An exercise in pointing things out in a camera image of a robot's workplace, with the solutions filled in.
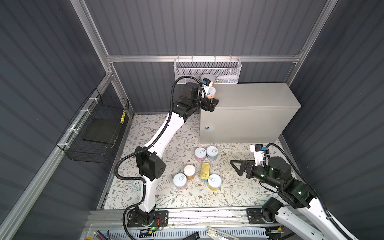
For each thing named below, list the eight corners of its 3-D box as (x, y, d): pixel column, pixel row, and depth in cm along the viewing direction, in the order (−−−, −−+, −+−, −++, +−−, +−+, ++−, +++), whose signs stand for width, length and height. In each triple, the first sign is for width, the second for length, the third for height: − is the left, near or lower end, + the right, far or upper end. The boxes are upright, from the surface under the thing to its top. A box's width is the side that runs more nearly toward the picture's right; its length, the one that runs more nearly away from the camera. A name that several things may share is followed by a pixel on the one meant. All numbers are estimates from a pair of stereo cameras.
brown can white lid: (187, 181, 87) (187, 176, 82) (183, 172, 91) (182, 167, 85) (196, 177, 89) (196, 172, 83) (192, 168, 93) (192, 162, 87)
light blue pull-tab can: (207, 160, 96) (207, 156, 91) (206, 150, 101) (206, 145, 96) (217, 160, 96) (218, 156, 91) (216, 150, 101) (217, 145, 96)
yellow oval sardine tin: (199, 180, 87) (199, 177, 84) (201, 164, 94) (201, 161, 90) (208, 181, 87) (209, 179, 83) (210, 166, 93) (210, 162, 90)
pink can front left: (174, 189, 85) (172, 186, 80) (175, 177, 89) (173, 173, 85) (186, 189, 85) (185, 186, 80) (186, 177, 89) (186, 173, 84)
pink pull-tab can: (194, 162, 95) (194, 157, 90) (194, 152, 100) (194, 147, 95) (206, 162, 95) (206, 157, 90) (205, 152, 100) (206, 147, 95)
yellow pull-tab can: (208, 190, 84) (208, 187, 79) (207, 178, 89) (208, 174, 84) (220, 190, 84) (222, 187, 79) (219, 178, 89) (220, 174, 84)
